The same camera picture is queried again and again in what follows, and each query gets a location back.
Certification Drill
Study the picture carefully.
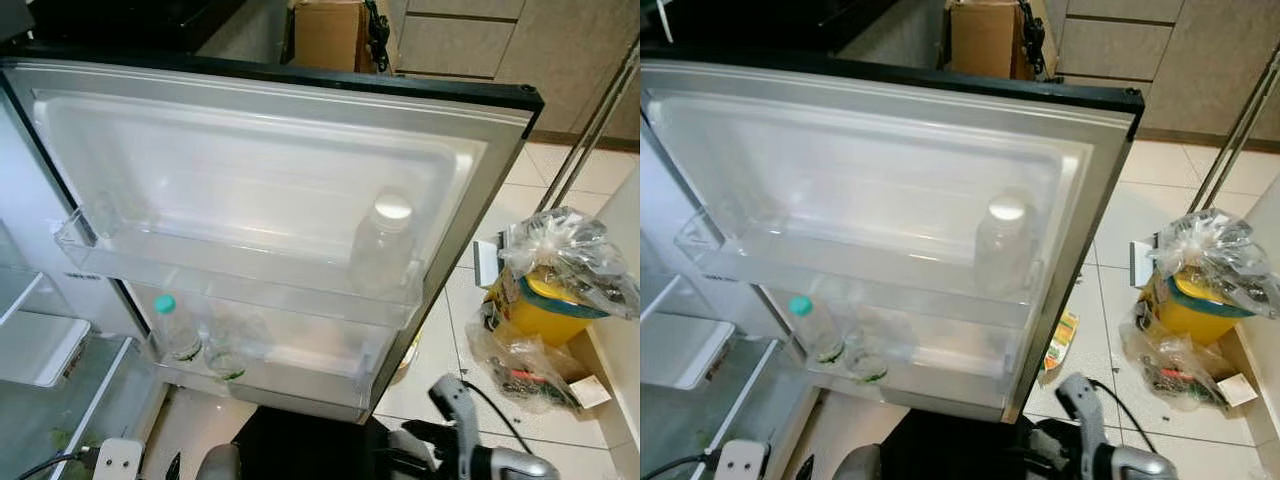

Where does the white fridge drawer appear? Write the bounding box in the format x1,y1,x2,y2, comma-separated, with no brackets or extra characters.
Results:
640,312,739,393
0,310,93,391

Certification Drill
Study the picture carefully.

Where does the clear bag with packets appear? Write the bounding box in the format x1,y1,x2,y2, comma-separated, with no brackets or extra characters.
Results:
463,308,593,417
1118,305,1236,413

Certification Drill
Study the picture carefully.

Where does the beige kitchen cabinet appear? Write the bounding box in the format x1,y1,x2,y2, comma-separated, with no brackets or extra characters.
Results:
392,0,641,143
1045,0,1280,146

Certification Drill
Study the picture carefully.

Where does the clear fridge door shelf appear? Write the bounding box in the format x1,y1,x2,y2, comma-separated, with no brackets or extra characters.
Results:
785,290,1021,413
675,195,1046,331
148,290,399,413
55,195,429,331

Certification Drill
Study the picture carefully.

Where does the glass crisper cover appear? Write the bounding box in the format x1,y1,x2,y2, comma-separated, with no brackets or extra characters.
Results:
640,338,781,480
0,335,139,480

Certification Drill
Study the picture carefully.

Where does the clear bottle white cap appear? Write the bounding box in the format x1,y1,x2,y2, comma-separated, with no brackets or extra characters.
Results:
972,192,1036,296
347,192,417,294

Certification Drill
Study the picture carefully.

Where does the small white box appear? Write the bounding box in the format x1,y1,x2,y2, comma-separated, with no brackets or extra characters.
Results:
1215,372,1261,409
572,374,614,412

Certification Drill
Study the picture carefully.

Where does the clear bottle teal cap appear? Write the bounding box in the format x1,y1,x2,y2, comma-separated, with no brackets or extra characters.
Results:
151,294,203,364
786,294,839,364

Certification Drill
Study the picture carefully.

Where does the chrome long handled dustpan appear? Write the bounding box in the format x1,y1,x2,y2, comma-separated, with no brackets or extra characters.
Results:
472,40,641,293
1128,40,1280,291

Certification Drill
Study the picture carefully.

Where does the yellow juice carton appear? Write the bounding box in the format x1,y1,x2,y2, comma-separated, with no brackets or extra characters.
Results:
1043,310,1081,373
398,330,423,386

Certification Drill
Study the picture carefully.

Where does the clear plastic bottle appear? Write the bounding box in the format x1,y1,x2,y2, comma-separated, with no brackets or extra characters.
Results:
202,308,253,382
840,308,889,384

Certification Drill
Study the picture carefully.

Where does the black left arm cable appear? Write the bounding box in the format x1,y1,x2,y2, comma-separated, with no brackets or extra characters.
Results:
15,448,99,480
642,450,723,480

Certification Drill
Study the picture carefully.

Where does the black carpet floor mat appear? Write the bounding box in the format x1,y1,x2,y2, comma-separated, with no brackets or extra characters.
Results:
232,403,401,480
880,405,1041,480

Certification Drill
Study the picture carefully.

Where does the cardboard box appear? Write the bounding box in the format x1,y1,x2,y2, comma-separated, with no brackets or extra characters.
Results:
290,0,393,75
948,0,1046,79

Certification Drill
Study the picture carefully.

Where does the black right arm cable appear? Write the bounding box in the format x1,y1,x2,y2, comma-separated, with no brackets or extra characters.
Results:
462,378,539,456
1088,378,1161,451

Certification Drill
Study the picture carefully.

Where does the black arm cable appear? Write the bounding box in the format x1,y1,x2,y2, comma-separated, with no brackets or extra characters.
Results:
15,448,99,480
1088,378,1161,451
642,450,723,480
462,378,539,456

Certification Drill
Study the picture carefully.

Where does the glass fridge shelf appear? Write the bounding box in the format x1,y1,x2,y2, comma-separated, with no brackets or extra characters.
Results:
0,268,49,327
640,275,681,323

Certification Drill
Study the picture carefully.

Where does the yellow plastic tub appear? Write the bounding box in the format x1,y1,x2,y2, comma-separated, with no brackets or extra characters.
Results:
1140,270,1256,348
484,265,613,348

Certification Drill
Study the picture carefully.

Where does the silver robot leg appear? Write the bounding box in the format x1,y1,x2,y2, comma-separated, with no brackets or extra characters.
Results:
195,443,247,480
833,443,883,480

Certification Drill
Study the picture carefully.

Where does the clear plastic bag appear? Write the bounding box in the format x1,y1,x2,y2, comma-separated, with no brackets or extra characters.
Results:
497,206,641,323
1150,208,1280,321

